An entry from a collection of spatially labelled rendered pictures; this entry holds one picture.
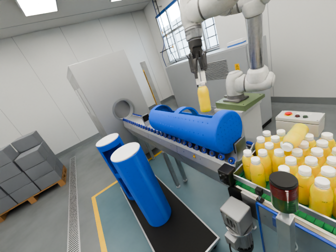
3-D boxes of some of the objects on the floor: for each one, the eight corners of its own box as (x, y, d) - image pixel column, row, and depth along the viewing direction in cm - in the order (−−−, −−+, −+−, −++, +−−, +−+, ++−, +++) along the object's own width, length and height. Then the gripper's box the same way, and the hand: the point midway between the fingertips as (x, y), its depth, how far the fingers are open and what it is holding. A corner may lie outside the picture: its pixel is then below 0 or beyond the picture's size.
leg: (185, 178, 229) (172, 143, 204) (188, 180, 224) (174, 145, 200) (182, 180, 226) (168, 146, 202) (185, 182, 221) (171, 147, 197)
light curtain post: (180, 158, 276) (143, 61, 211) (182, 159, 271) (145, 60, 206) (177, 160, 273) (139, 62, 208) (179, 161, 269) (141, 62, 203)
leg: (178, 184, 223) (164, 149, 199) (181, 186, 218) (166, 150, 194) (175, 187, 220) (160, 152, 196) (178, 189, 215) (162, 153, 191)
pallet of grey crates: (66, 168, 399) (36, 129, 354) (65, 184, 333) (28, 138, 287) (12, 199, 352) (-31, 159, 307) (-2, 224, 286) (-60, 177, 240)
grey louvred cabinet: (194, 110, 462) (180, 60, 407) (272, 120, 283) (266, 35, 227) (181, 118, 441) (164, 67, 386) (256, 135, 262) (244, 44, 206)
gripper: (200, 40, 91) (206, 81, 98) (178, 43, 83) (186, 87, 90) (210, 36, 85) (216, 80, 92) (187, 38, 77) (195, 86, 84)
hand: (200, 78), depth 90 cm, fingers closed on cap, 4 cm apart
